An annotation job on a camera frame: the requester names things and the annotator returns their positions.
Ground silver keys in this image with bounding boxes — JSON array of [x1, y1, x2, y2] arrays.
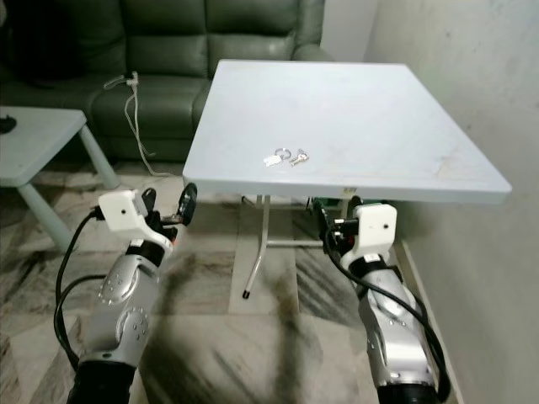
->
[[263, 148, 310, 167]]

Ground white charger with cable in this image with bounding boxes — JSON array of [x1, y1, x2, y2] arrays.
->
[[103, 72, 173, 178]]

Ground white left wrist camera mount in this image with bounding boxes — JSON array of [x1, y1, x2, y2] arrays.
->
[[99, 189, 174, 251]]

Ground white folding table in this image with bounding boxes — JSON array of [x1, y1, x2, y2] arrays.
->
[[182, 59, 513, 300]]

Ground pale low coffee table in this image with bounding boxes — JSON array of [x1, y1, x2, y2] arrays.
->
[[0, 105, 121, 252]]

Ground green leather sofa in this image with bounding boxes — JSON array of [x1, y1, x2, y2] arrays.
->
[[0, 0, 334, 163]]

